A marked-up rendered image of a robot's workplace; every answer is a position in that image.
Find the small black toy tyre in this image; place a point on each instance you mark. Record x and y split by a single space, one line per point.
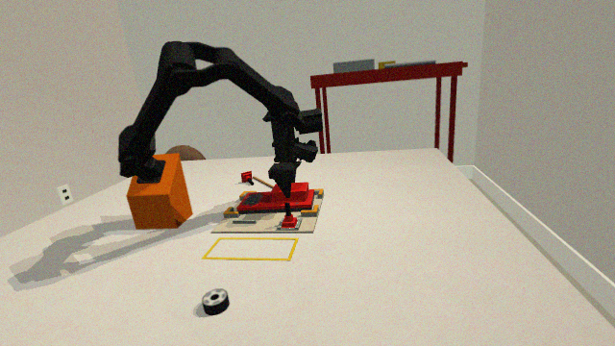
215 301

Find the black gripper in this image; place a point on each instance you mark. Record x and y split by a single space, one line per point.
284 172

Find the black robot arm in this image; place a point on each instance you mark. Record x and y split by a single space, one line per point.
177 74

